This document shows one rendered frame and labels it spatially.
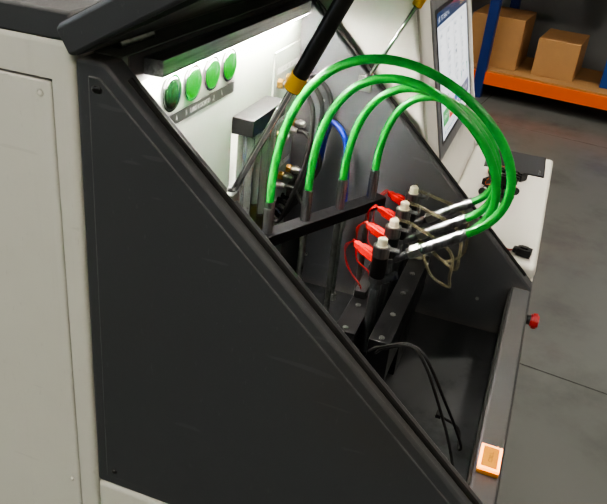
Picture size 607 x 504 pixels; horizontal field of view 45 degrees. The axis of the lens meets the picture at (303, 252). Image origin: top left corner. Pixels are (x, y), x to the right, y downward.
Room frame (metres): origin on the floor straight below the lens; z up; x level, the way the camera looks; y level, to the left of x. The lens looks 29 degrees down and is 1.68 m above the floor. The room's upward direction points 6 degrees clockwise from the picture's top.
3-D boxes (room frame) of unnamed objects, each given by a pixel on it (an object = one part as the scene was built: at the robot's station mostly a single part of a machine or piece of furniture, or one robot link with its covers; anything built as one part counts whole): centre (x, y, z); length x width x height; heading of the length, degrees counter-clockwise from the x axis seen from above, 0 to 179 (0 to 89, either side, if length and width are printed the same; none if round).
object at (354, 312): (1.16, -0.16, 0.91); 0.34 x 0.10 x 0.15; 163
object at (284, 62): (1.36, 0.05, 1.20); 0.13 x 0.03 x 0.31; 163
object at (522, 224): (1.68, -0.47, 0.97); 0.70 x 0.22 x 0.03; 163
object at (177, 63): (1.13, 0.13, 1.43); 0.54 x 0.03 x 0.02; 163
